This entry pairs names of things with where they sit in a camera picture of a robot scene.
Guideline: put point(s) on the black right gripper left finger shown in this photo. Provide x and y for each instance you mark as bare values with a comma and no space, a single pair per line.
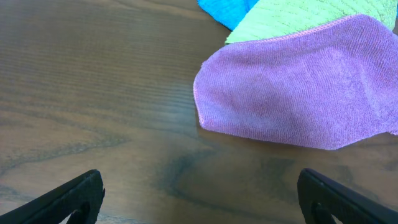
77,201

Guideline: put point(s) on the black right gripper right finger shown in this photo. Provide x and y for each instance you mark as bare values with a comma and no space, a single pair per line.
322,200

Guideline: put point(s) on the purple microfiber cloth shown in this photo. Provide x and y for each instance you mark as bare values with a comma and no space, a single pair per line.
326,87

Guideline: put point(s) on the green cloth near pile front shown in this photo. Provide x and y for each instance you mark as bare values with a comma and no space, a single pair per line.
273,18

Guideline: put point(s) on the blue microfiber cloth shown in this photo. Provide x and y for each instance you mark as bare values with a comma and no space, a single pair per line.
229,13

